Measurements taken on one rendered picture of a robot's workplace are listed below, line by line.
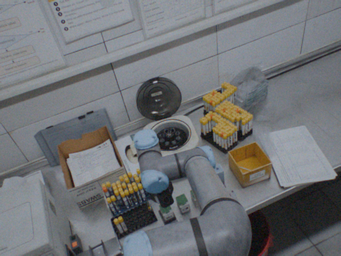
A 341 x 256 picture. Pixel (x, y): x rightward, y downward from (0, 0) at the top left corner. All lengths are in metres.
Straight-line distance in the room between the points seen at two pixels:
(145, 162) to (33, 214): 0.43
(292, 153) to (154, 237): 1.05
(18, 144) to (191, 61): 0.89
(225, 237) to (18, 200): 0.84
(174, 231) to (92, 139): 1.08
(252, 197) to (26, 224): 0.84
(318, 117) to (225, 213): 1.19
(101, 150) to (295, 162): 0.87
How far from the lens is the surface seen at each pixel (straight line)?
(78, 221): 1.48
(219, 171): 1.35
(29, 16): 1.33
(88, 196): 1.46
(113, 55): 1.43
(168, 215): 1.31
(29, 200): 1.23
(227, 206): 0.64
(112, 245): 1.33
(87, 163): 1.57
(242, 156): 1.49
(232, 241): 0.59
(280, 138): 1.60
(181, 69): 1.63
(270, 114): 1.73
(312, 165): 1.52
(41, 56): 1.41
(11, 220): 1.22
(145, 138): 0.99
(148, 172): 0.93
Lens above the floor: 2.06
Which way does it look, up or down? 44 degrees down
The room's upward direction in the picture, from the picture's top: 12 degrees counter-clockwise
